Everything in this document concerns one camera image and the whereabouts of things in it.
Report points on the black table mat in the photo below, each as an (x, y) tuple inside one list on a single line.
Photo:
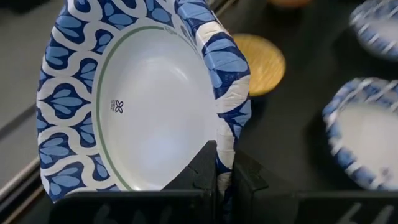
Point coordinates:
[(289, 140)]

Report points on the orange textured bowl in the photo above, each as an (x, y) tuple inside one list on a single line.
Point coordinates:
[(289, 2)]

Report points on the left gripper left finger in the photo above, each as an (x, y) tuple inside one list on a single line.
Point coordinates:
[(192, 186)]

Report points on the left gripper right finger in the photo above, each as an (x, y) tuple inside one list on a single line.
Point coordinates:
[(264, 205)]

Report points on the black aluminium table frame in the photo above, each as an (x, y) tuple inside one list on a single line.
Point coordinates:
[(15, 199)]

